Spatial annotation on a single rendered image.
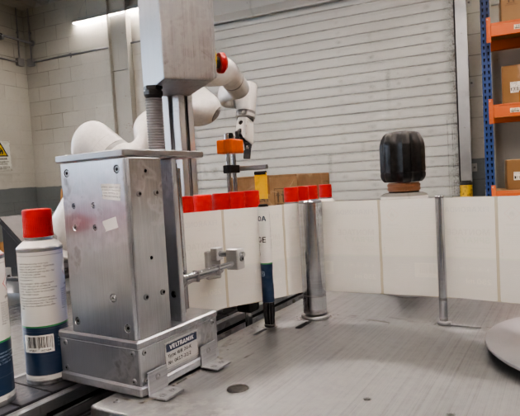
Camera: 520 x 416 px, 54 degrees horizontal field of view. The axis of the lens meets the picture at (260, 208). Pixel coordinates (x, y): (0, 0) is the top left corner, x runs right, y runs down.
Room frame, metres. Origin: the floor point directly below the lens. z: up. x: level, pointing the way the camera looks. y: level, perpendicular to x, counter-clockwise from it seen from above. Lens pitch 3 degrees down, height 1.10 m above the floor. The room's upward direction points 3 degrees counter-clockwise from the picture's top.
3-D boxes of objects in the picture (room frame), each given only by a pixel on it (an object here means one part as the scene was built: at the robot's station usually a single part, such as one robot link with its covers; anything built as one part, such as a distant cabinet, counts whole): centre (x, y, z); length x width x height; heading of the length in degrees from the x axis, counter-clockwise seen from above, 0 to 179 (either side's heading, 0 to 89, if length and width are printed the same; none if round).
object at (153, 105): (0.94, 0.18, 1.18); 0.04 x 0.04 x 0.21
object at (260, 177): (1.08, -0.01, 1.09); 0.03 x 0.01 x 0.06; 59
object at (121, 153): (0.61, 0.15, 1.14); 0.14 x 0.11 x 0.01; 149
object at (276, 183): (1.76, -0.08, 0.99); 0.30 x 0.24 x 0.27; 153
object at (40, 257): (0.61, 0.27, 0.98); 0.05 x 0.05 x 0.20
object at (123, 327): (0.61, 0.15, 1.01); 0.14 x 0.13 x 0.26; 149
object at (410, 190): (0.94, -0.27, 1.03); 0.09 x 0.09 x 0.30
